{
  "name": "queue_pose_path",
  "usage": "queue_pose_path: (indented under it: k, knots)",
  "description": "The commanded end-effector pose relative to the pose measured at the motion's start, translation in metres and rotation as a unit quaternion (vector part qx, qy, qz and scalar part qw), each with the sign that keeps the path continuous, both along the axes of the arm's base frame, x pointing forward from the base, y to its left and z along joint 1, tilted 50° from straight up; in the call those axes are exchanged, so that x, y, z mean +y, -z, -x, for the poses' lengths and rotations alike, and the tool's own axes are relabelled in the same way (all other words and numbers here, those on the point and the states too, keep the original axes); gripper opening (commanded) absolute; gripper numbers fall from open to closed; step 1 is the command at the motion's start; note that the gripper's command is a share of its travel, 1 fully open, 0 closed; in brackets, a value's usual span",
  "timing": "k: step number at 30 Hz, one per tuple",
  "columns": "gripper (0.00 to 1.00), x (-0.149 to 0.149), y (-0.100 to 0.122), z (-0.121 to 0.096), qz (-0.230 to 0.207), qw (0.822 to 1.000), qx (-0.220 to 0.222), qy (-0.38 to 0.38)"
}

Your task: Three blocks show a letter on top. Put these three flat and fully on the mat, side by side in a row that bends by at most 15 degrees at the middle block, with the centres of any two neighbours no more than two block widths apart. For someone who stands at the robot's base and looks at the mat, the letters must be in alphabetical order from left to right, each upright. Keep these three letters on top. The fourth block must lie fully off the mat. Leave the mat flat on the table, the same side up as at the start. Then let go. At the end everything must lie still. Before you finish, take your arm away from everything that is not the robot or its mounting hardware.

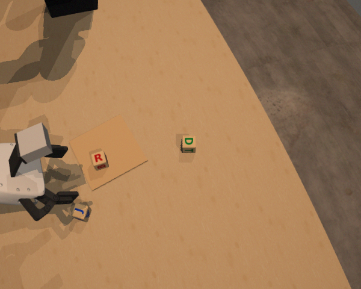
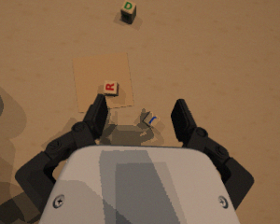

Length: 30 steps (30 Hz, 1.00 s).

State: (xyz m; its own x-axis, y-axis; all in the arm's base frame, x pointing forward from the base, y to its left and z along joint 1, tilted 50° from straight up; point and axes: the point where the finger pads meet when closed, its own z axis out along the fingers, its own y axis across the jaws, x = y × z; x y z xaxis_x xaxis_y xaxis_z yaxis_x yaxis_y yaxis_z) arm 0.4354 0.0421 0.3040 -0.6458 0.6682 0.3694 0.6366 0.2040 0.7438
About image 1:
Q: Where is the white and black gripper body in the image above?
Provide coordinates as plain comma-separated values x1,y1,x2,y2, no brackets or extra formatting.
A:
0,143,46,205

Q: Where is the tan flat mat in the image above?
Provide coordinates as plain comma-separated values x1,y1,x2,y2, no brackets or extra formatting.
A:
69,114,148,191

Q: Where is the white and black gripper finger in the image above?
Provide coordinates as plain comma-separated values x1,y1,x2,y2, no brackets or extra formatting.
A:
45,144,68,158
19,188,79,221

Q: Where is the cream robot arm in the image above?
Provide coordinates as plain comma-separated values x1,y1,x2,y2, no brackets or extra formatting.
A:
9,122,53,177

